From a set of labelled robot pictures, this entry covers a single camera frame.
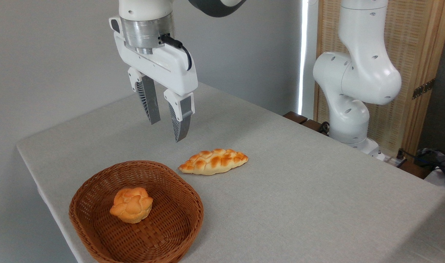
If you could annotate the bamboo folding screen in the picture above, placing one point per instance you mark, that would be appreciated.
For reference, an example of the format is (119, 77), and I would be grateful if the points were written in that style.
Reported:
(408, 36)

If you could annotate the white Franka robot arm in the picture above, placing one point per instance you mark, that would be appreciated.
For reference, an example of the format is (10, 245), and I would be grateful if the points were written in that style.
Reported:
(368, 73)

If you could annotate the long braided bread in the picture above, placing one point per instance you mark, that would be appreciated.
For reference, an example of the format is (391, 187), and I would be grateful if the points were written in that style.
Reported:
(215, 162)

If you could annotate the white power strip with plug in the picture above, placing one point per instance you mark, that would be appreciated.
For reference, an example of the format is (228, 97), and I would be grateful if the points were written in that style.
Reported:
(395, 160)

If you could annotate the brown wicker basket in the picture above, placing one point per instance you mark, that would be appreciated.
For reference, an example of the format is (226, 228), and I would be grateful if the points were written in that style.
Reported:
(94, 197)

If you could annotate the grey tablecloth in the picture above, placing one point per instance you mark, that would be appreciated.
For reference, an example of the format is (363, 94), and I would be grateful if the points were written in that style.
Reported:
(280, 201)

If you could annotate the metal screen hinge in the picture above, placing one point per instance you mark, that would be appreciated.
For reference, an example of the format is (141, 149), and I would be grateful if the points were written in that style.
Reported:
(423, 88)

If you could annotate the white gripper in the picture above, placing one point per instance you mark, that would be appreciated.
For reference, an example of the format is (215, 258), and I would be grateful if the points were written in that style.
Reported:
(171, 69)

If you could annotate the silver metal wrist flange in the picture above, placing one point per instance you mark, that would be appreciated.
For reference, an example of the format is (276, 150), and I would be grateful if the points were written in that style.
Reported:
(144, 33)

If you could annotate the round orange bread bun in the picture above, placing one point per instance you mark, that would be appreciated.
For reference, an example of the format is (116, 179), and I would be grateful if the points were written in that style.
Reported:
(131, 206)

